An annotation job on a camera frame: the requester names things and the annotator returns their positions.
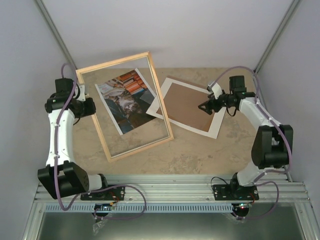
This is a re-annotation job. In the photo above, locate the left circuit board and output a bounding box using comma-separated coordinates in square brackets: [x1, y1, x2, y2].
[93, 202, 117, 212]

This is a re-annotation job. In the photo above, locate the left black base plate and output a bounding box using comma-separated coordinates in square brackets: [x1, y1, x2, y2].
[80, 187, 126, 202]

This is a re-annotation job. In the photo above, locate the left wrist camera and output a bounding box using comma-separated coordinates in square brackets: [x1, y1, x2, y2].
[74, 84, 87, 102]

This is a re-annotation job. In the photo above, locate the left aluminium corner post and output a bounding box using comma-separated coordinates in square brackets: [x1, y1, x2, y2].
[33, 0, 77, 77]

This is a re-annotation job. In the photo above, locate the aluminium rail beam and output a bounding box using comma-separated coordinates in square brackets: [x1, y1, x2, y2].
[34, 174, 312, 204]

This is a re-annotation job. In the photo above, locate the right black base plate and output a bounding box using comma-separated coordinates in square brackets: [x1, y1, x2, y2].
[211, 184, 260, 201]

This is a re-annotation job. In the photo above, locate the right aluminium corner post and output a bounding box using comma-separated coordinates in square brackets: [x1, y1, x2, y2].
[254, 0, 302, 74]

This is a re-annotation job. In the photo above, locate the brown cardboard backing board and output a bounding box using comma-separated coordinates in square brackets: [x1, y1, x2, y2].
[156, 83, 221, 133]

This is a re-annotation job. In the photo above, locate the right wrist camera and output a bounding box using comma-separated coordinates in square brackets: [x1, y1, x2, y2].
[207, 81, 223, 99]

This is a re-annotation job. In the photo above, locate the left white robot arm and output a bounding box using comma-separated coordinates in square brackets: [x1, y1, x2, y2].
[37, 77, 110, 200]

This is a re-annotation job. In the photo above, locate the circuit board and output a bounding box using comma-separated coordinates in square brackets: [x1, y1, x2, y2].
[93, 202, 117, 212]
[234, 202, 252, 209]

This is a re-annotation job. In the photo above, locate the cat and books photo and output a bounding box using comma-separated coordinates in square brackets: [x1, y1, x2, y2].
[95, 68, 157, 135]

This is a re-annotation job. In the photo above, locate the aluminium corner post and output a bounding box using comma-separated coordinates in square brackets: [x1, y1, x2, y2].
[33, 0, 77, 77]
[254, 0, 302, 74]

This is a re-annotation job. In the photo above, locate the clear acrylic sheet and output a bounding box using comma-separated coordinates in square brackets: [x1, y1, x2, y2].
[140, 89, 155, 105]

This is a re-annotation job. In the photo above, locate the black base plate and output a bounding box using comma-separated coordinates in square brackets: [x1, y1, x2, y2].
[211, 184, 260, 201]
[80, 187, 126, 202]

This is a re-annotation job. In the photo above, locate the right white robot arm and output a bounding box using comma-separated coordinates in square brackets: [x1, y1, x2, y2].
[198, 75, 294, 201]

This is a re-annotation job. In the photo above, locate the wooden teal picture frame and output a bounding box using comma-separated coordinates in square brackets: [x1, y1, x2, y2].
[75, 51, 174, 163]

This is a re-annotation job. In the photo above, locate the right circuit board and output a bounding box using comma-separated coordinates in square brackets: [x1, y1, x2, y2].
[234, 202, 252, 209]

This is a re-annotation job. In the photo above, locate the clear plastic bag scrap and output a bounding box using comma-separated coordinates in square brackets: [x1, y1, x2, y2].
[92, 219, 108, 236]

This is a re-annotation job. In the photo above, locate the white passe-partout mat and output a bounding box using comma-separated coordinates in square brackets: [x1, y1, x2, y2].
[145, 76, 225, 140]

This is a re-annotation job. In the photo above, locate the grey slotted cable duct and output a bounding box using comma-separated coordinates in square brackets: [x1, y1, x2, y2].
[44, 202, 237, 214]

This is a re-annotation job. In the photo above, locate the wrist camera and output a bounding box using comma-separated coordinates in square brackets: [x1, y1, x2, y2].
[74, 84, 87, 102]
[207, 81, 223, 99]

